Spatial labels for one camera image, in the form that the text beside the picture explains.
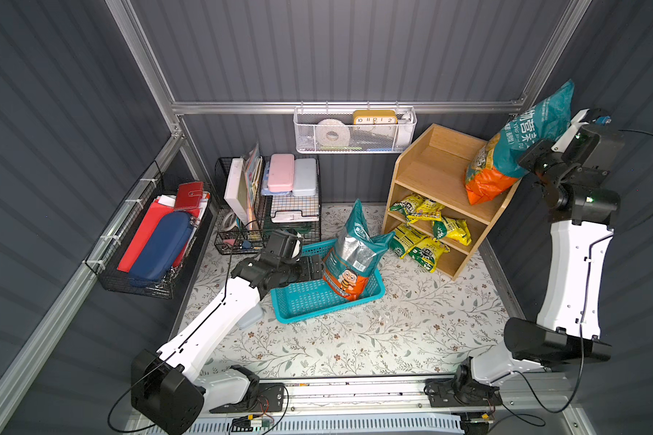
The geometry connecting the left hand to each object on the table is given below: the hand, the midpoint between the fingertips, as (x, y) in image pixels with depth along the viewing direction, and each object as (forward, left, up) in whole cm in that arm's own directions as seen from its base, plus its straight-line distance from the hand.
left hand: (313, 268), depth 78 cm
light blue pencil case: (+36, +4, +5) cm, 37 cm away
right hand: (+12, -54, +31) cm, 64 cm away
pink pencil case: (+37, +13, +5) cm, 40 cm away
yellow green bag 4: (+15, -41, -15) cm, 46 cm away
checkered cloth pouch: (+23, +9, +1) cm, 25 cm away
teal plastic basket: (0, +2, -20) cm, 20 cm away
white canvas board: (+26, +26, +6) cm, 38 cm away
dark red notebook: (+17, +36, +13) cm, 42 cm away
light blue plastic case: (-7, +20, -17) cm, 28 cm away
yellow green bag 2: (+12, -43, +3) cm, 45 cm away
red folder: (+4, +45, +11) cm, 46 cm away
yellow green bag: (+23, -35, +2) cm, 42 cm away
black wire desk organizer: (+31, +20, +1) cm, 37 cm away
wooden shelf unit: (+32, -40, +12) cm, 53 cm away
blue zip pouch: (-1, +38, +11) cm, 39 cm away
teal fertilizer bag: (+6, -13, -2) cm, 14 cm away
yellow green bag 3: (+24, -35, -15) cm, 45 cm away
